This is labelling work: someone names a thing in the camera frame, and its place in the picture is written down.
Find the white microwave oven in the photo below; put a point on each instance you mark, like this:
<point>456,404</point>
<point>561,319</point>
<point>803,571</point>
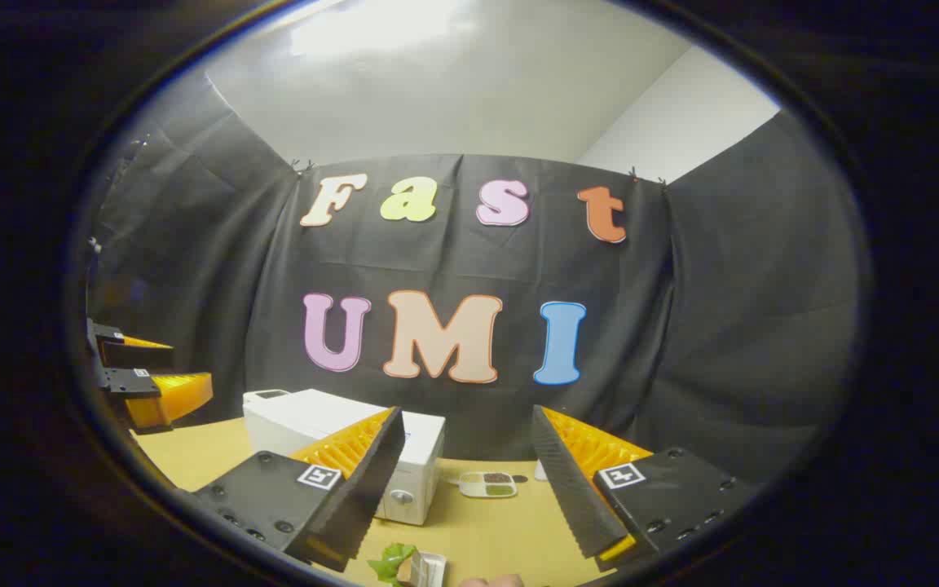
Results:
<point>298,416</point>

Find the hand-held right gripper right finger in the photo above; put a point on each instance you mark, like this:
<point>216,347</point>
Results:
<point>567,489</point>

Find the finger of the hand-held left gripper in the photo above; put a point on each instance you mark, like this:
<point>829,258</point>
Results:
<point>137,354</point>
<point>168,399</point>

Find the white ribbed plastic tray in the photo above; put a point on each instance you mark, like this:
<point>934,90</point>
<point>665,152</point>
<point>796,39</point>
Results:
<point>433,569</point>

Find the white divided sauce dish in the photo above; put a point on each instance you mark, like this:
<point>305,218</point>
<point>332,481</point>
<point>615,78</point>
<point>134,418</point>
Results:
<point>487,485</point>

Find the lettuce sandwich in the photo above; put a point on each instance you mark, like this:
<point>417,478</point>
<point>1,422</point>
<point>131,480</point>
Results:
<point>392,562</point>

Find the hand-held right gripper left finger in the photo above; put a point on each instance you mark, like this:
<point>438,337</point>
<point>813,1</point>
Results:
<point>372,481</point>

